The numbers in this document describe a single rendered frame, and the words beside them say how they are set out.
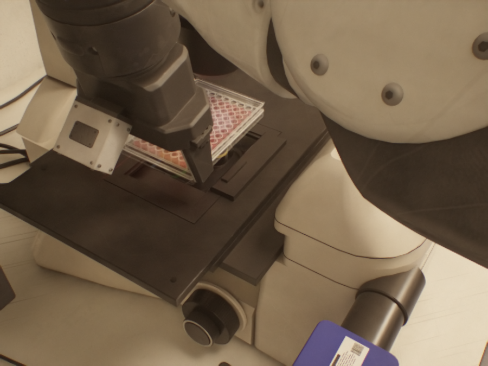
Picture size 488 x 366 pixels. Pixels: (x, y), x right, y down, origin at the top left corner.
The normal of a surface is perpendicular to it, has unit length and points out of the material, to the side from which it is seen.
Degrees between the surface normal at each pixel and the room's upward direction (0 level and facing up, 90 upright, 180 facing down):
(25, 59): 90
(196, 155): 90
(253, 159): 0
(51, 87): 29
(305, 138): 0
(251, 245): 0
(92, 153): 42
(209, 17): 94
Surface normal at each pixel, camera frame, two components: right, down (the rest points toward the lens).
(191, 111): -0.11, -0.58
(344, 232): -0.55, 0.53
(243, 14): -0.76, 0.39
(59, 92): -0.27, -0.34
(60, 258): -0.39, -0.04
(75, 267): -0.33, 0.52
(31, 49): 0.84, 0.38
